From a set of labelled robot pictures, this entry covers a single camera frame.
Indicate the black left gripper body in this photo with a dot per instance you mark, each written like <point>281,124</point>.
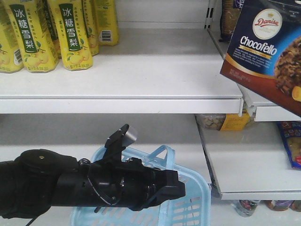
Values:
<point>130,184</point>

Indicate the light blue plastic basket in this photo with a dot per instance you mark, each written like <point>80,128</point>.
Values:
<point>191,210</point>

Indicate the Chocofello cookie box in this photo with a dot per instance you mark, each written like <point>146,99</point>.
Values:
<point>264,54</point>

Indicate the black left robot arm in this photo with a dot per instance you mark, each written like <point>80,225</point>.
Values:
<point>39,179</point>

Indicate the white supermarket shelving unit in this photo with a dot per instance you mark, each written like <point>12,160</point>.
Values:
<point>165,69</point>

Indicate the clear cookie tub yellow label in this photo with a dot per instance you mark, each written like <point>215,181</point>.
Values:
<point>224,122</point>

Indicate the yellow pear drink bottle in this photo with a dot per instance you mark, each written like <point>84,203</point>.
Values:
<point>107,25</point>
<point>72,35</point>
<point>33,37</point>
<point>10,55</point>

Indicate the yellow pear drink bottle left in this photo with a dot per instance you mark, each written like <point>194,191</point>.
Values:
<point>10,55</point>

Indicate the blue chip cookie bag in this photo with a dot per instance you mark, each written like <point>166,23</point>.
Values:
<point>290,132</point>

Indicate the yellow pear drink bottle back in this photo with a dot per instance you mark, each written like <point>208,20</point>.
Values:
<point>107,25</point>

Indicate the yellow pear drink bottle front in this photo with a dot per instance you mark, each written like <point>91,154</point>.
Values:
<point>72,35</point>

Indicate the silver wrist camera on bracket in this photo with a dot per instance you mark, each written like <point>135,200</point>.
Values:
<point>118,141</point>

